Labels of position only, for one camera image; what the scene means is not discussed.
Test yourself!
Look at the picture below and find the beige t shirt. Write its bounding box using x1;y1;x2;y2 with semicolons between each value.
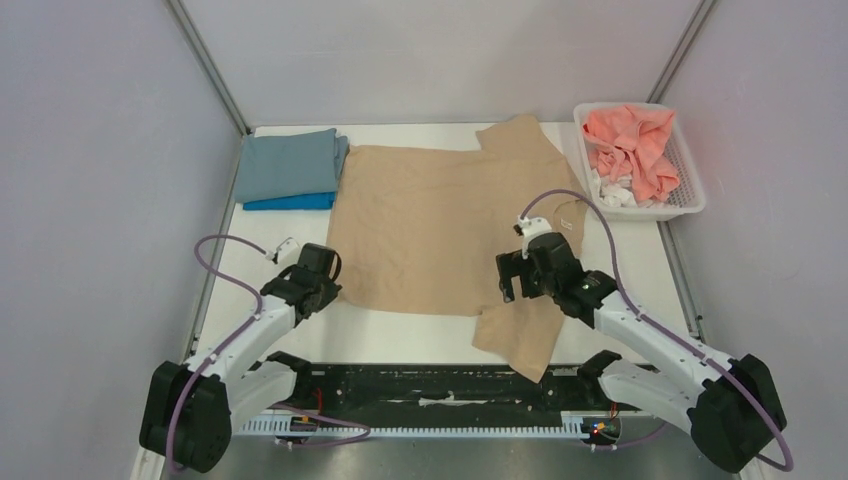
327;114;587;382

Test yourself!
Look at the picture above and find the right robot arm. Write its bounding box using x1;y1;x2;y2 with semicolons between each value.
495;231;787;473

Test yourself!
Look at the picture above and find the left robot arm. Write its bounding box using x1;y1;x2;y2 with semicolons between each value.
139;243;342;473

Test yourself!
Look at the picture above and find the bright blue folded t shirt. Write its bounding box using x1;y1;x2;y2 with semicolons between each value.
242;192;336;211

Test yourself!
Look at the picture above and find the white t shirt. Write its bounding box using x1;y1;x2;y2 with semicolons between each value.
590;169;667;208

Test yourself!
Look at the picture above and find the grey-blue folded t shirt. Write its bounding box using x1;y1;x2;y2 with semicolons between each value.
233;128;349;204

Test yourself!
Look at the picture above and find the white plastic basket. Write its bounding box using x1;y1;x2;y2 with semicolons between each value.
574;102;706;221

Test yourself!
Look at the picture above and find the pink t shirt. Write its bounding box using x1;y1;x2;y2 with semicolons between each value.
582;104;680;202

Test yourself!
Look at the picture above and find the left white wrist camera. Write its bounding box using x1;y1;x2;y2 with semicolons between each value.
265;237;300;265

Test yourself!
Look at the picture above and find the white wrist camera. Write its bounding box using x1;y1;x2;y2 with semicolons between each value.
516;217;553;259
265;237;300;265

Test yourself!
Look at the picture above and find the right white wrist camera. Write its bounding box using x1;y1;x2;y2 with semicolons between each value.
516;217;553;259

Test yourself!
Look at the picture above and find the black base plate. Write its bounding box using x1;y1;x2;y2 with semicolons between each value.
286;363;613;428

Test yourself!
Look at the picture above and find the white cable duct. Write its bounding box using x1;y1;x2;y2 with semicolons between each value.
236;410;620;441

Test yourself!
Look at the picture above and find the left corner aluminium post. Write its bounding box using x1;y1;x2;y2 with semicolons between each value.
164;0;253;136

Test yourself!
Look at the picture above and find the corner aluminium post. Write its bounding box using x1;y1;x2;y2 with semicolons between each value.
647;0;720;104
164;0;253;136

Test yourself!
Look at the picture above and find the right corner aluminium post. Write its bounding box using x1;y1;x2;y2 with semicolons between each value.
647;0;720;104

